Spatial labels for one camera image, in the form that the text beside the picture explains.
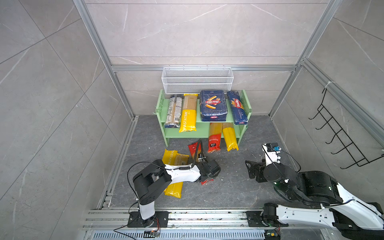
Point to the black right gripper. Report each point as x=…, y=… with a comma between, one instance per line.
x=257, y=167

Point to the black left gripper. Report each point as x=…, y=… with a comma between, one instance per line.
x=216, y=175

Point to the red spaghetti package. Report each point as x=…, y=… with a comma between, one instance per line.
x=197, y=155
x=215, y=133

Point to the red spaghetti package front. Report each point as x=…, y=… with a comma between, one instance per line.
x=215, y=133

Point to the yellow Pastatime spaghetti package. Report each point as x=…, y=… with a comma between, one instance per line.
x=189, y=113

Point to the blue Barilla spaghetti box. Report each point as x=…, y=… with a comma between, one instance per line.
x=237, y=108

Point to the clear brown spaghetti package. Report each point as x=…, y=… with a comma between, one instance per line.
x=174, y=111

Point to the blue Barilla pasta bag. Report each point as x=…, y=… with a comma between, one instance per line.
x=213, y=106

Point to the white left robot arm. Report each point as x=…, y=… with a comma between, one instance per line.
x=150, y=182

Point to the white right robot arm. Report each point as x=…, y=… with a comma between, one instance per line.
x=327, y=203

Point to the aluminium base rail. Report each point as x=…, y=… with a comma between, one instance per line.
x=208, y=219

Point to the white wire mesh basket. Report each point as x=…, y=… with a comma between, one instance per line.
x=193, y=80

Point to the black wire hook rack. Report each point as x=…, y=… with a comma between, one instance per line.
x=339, y=133

